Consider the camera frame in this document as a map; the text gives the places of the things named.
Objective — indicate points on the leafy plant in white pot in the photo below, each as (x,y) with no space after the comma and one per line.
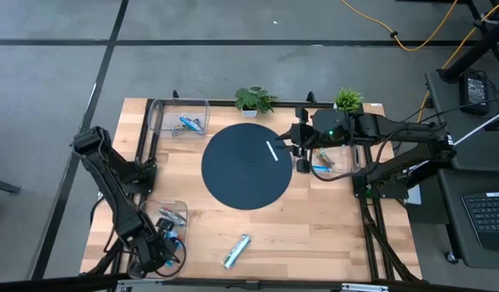
(253,99)

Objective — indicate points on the white rod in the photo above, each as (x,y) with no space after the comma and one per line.
(476,130)

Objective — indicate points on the black furniture leg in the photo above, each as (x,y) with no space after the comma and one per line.
(1,185)

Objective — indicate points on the dark grey side desk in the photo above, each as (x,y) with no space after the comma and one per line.
(476,154)

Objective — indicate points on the clear plastic bin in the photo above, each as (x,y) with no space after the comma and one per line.
(346,162)
(164,113)
(177,257)

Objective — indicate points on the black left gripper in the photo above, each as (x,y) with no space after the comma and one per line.
(149,255)

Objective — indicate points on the black keyboard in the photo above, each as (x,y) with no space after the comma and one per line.
(488,219)

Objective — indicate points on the black power adapter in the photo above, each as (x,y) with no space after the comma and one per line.
(474,93)

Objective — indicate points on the green Chewy granola bar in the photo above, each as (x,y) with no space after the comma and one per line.
(324,158)

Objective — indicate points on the black front crossbar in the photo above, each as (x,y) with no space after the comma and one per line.
(70,282)

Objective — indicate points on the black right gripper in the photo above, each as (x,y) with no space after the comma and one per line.
(302,136)

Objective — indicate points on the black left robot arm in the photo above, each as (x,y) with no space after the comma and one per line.
(111,182)

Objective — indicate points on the black caster wheel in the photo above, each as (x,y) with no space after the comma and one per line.
(450,257)

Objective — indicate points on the grass plant in white pot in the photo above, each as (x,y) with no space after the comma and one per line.
(348,98)

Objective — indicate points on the white stick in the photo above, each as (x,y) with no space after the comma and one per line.
(272,150)

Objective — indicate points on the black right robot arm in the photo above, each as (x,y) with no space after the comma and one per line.
(411,130)

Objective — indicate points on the dark grey keyboard desk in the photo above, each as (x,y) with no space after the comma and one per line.
(456,243)

